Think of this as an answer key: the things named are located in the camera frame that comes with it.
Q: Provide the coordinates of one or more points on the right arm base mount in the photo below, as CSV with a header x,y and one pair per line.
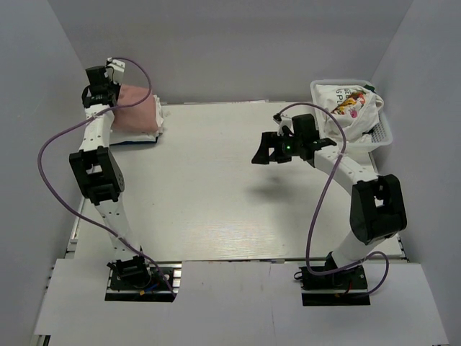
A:
x,y
347,288

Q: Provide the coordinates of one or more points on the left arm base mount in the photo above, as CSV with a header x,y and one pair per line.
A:
x,y
135,280

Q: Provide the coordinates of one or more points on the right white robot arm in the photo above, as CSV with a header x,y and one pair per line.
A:
x,y
377,210

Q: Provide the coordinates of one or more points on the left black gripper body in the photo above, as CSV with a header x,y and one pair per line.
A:
x,y
114,88

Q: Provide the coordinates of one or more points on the folded white t shirt stack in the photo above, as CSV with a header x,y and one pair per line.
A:
x,y
121,136

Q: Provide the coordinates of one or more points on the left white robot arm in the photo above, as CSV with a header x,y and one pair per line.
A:
x,y
97,173

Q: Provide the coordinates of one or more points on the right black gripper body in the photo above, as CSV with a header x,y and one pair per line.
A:
x,y
290,145

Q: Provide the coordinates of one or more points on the pink mario t shirt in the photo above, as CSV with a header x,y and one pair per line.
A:
x,y
141,118

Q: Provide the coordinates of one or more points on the folded dark blue t shirt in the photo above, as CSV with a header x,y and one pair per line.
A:
x,y
136,142

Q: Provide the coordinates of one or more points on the white green spongebob t shirt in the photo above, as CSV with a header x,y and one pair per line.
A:
x,y
355,108

